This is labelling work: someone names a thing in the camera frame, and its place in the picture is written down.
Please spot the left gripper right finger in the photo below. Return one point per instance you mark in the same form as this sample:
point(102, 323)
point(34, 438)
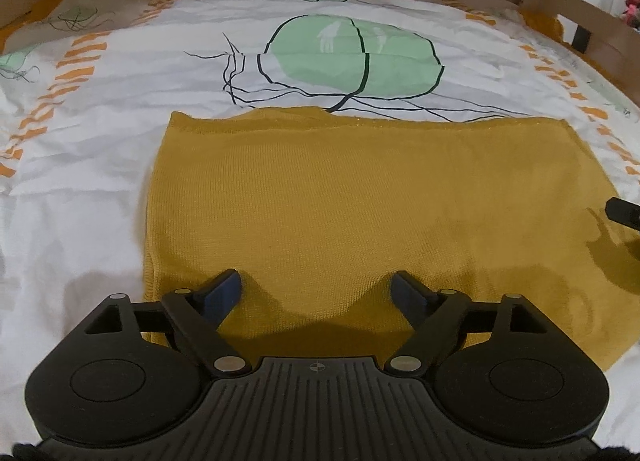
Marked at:
point(436, 319)

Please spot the yellow fitted sheet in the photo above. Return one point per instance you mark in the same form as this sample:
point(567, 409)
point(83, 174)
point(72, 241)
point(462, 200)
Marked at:
point(543, 23)

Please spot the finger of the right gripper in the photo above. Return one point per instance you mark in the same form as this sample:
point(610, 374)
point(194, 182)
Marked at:
point(623, 212)

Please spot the mustard yellow knit garment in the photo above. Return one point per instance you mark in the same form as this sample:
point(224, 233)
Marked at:
point(317, 212)

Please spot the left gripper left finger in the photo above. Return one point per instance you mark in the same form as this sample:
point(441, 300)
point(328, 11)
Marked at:
point(197, 314)

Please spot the white patterned duvet cover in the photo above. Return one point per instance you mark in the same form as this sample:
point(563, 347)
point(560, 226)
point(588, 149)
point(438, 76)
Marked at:
point(87, 95)

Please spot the pink red clothes pile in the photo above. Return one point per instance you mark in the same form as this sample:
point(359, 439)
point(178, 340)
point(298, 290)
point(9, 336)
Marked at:
point(631, 15)

